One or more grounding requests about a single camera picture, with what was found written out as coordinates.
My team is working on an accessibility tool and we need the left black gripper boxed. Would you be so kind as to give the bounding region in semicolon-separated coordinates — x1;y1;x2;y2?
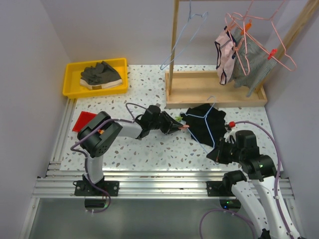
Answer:
149;111;182;134

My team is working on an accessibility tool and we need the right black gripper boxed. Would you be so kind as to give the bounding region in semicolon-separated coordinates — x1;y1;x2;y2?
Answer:
207;136;244;164

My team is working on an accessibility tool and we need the pink clothespin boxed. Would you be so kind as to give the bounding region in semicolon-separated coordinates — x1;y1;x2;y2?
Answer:
179;124;189;129

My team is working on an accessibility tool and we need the blue wire hanger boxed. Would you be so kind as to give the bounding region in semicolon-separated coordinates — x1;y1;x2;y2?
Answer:
159;0;209;71
180;96;216;154

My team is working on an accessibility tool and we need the black underwear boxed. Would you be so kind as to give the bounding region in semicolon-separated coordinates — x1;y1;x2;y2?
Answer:
180;104;226;148

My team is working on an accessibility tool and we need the grey brown underwear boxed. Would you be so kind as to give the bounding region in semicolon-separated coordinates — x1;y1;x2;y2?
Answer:
80;61;123;90

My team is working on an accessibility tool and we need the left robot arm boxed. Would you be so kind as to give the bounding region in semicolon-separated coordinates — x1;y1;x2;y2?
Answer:
71;105;184;196

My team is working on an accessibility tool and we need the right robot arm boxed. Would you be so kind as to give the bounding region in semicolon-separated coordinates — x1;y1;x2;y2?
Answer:
207;130;302;239

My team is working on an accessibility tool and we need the pink underwear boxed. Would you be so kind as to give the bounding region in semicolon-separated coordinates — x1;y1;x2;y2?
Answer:
214;26;237;85

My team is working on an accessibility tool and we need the grey striped underwear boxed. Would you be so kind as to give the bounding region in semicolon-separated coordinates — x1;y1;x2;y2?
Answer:
230;37;277;97

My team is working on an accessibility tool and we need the wooden clothes rack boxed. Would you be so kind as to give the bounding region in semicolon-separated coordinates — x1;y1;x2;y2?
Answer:
160;0;319;109

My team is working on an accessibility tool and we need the red plastic bin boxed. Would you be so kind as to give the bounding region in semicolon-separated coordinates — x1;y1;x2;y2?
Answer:
72;111;96;132

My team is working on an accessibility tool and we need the yellow plastic tray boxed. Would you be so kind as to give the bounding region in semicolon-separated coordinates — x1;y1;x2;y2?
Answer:
62;58;129;99

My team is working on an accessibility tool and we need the red clothespin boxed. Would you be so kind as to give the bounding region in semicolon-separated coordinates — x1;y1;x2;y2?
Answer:
267;48;278;60

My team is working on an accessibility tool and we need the orange clothespin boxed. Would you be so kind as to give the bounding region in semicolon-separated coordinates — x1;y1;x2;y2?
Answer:
241;19;252;35

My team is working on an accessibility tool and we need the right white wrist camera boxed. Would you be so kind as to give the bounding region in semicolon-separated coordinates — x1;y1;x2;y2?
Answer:
224;121;236;144

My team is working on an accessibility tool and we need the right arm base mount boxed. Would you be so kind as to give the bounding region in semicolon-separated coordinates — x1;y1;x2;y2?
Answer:
206;181;234;197

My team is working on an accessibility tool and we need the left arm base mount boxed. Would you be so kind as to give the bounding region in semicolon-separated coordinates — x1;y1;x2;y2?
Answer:
73;179;120;197

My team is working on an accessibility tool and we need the pink wire hanger front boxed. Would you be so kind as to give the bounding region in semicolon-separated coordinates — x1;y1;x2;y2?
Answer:
225;12;251;76

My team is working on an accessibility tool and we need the pink wire hanger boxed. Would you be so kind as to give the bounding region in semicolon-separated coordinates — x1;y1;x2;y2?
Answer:
245;0;297;72
225;12;251;76

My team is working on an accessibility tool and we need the pink wire hanger rear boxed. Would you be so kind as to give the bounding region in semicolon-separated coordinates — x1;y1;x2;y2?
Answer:
245;0;297;72

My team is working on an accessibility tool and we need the aluminium rail frame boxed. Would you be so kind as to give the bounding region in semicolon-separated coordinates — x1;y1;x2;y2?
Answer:
31;98;296;200

